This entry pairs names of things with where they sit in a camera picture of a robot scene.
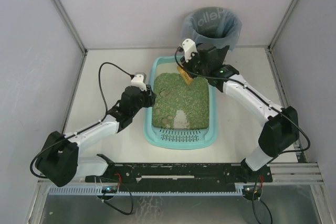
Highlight black right camera cable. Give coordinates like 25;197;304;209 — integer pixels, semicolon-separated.
173;47;311;154

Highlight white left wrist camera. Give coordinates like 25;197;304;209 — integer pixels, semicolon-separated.
131;72;147;91

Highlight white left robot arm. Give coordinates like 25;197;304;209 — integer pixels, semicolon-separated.
30;84;156;187

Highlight aluminium frame post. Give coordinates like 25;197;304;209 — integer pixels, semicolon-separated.
268;0;300;50
51;0;87;56

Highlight green litter pellets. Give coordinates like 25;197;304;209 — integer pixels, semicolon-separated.
152;73;209;130

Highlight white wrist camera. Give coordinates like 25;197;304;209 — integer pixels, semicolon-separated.
182;38;197;62
131;72;147;91

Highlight black left camera cable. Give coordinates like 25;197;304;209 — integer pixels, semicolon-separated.
98;62;136;120

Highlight aluminium frame post right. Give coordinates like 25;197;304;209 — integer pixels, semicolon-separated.
268;0;300;50

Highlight orange litter scoop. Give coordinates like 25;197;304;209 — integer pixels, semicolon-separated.
177;66;193;86

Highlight aluminium frame post left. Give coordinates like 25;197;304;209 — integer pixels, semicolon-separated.
51;0;87;56

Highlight blue plastic bin liner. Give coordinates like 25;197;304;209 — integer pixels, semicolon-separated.
181;7;242;51

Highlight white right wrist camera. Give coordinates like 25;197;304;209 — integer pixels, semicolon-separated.
182;38;197;62

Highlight black trash bin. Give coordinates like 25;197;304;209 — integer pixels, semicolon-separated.
195;7;241;61

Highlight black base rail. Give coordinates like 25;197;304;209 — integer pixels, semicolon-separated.
85;163;273;190

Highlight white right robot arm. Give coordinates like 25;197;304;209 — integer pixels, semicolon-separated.
144;46;299;172

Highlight black camera cable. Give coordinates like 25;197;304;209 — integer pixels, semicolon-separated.
173;47;311;154
98;62;136;120

